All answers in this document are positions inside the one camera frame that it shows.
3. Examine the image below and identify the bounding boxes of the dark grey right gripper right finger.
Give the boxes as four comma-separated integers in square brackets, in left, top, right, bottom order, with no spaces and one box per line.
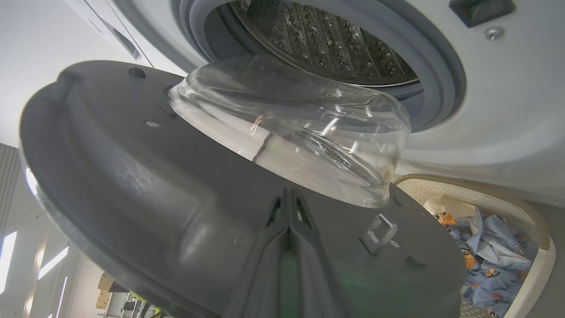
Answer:
[290,189,354,318]

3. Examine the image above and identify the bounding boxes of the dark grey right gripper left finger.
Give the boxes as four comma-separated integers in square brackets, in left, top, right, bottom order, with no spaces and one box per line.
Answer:
[225,189,290,318]

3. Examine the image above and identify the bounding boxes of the blue cartoon print garment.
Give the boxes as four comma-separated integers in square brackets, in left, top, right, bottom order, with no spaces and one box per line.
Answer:
[459,212,540,318]
[424,197,486,248]

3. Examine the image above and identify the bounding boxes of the dark grey round washer door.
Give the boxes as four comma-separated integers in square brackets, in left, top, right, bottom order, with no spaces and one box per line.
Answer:
[19,54,468,318]

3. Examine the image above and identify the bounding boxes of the cream perforated laundry basket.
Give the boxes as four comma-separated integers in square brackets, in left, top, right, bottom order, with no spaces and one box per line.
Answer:
[393,174,557,318]

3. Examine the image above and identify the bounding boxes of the white front-load washing machine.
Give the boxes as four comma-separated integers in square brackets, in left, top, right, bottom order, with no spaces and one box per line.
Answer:
[66,0,565,208]

